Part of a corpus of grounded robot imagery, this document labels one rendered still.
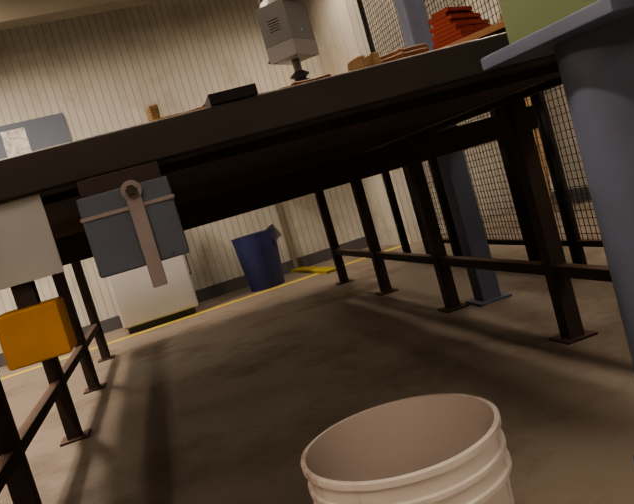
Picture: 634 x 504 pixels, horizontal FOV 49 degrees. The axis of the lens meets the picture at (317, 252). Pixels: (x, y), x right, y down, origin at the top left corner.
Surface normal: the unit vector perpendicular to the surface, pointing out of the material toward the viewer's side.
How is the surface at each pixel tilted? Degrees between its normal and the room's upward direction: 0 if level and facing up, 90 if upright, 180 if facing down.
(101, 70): 90
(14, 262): 90
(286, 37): 90
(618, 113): 90
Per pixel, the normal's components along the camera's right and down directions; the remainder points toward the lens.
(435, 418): -0.47, 0.15
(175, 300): 0.29, 0.00
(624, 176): -0.71, 0.26
